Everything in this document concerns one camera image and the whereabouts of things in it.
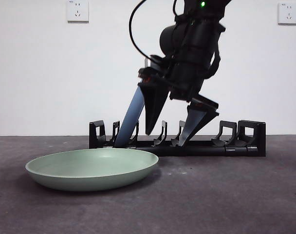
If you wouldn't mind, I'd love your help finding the blue plate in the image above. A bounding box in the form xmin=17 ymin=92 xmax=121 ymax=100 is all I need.
xmin=113 ymin=85 xmax=146 ymax=148

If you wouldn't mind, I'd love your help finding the pale green plate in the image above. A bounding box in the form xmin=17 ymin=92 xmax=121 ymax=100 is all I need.
xmin=25 ymin=148 xmax=160 ymax=192

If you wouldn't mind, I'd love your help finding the black plate rack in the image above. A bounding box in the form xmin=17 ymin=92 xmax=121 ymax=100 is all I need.
xmin=89 ymin=119 xmax=266 ymax=157

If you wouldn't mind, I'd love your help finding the black cable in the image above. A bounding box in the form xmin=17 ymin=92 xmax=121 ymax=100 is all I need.
xmin=203 ymin=47 xmax=222 ymax=80
xmin=129 ymin=0 xmax=153 ymax=61

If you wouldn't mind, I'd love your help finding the white wall socket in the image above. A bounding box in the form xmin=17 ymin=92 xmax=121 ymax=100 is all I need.
xmin=277 ymin=2 xmax=296 ymax=25
xmin=67 ymin=0 xmax=90 ymax=24

